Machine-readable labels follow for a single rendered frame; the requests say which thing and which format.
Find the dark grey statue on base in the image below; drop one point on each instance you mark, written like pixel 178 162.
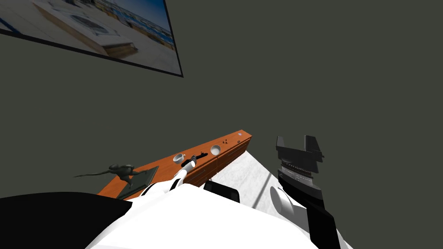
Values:
pixel 140 181

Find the white mug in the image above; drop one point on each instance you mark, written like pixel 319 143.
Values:
pixel 178 158

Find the black-framed wall picture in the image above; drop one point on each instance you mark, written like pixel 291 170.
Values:
pixel 104 31

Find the orange wooden sideboard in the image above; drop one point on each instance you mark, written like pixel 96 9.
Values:
pixel 230 152

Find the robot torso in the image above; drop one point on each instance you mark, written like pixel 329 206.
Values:
pixel 193 221

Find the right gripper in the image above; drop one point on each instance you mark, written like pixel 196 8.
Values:
pixel 301 158

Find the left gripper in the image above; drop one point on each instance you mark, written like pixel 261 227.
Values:
pixel 199 157

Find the white bowl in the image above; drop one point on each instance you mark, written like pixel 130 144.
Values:
pixel 215 150

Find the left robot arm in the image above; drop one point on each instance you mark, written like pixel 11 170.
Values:
pixel 52 221

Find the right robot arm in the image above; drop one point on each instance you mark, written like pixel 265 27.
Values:
pixel 320 218

